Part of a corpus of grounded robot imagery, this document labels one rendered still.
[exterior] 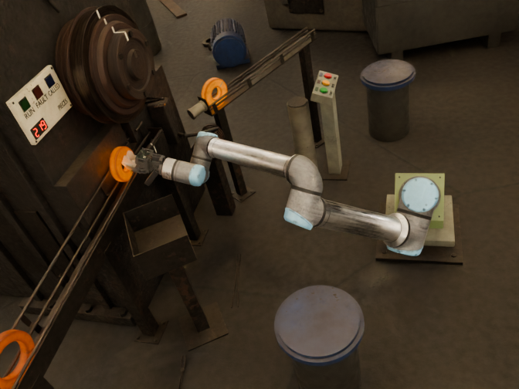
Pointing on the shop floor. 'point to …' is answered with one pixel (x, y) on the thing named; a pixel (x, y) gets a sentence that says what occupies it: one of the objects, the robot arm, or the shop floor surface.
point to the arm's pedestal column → (435, 255)
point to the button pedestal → (330, 130)
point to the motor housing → (219, 183)
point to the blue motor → (228, 44)
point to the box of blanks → (435, 22)
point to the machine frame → (65, 170)
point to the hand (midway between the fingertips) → (121, 160)
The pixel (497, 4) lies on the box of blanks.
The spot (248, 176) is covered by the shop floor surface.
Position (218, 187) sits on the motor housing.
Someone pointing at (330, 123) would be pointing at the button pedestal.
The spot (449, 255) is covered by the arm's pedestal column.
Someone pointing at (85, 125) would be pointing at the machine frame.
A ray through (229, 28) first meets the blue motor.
